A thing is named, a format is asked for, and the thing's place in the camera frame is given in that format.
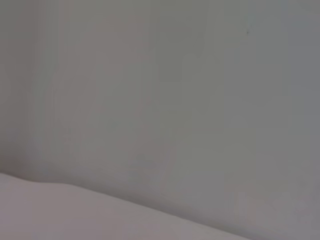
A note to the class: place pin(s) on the white rounded panel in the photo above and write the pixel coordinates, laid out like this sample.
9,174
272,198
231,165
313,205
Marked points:
62,215

